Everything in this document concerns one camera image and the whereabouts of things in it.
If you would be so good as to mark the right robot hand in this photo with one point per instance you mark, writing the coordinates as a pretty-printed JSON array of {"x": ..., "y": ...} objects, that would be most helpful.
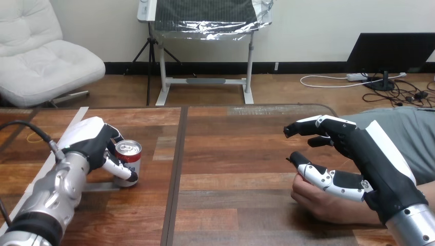
[{"x": 380, "y": 169}]

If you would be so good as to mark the person's hand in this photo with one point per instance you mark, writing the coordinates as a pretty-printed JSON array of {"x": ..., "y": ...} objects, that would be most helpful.
[{"x": 326, "y": 205}]

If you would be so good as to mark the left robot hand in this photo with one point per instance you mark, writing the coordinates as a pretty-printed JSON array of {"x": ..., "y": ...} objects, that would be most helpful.
[{"x": 89, "y": 142}]

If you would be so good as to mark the red and white drink can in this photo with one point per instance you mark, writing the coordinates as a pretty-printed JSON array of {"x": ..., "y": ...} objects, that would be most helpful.
[{"x": 131, "y": 157}]

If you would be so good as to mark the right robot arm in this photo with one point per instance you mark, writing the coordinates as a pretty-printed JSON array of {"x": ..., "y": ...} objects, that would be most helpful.
[{"x": 413, "y": 225}]

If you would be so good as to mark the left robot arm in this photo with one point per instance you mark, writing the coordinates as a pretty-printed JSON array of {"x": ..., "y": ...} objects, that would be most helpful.
[{"x": 51, "y": 193}]

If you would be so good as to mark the person's forearm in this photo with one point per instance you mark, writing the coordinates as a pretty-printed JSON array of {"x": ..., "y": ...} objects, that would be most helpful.
[{"x": 428, "y": 193}]

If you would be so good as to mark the person's body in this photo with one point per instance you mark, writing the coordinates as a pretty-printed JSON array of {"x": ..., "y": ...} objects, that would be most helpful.
[{"x": 407, "y": 135}]

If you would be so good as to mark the white cushioned chair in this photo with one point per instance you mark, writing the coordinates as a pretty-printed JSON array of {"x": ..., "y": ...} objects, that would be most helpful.
[{"x": 40, "y": 64}]

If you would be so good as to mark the white power strip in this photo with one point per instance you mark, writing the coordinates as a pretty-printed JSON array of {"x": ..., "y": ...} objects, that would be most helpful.
[{"x": 355, "y": 77}]

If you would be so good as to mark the black tripod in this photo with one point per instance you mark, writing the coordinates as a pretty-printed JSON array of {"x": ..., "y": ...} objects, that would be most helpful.
[{"x": 149, "y": 61}]

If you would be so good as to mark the dark screen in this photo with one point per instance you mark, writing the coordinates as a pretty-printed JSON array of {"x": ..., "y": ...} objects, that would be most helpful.
[{"x": 390, "y": 51}]

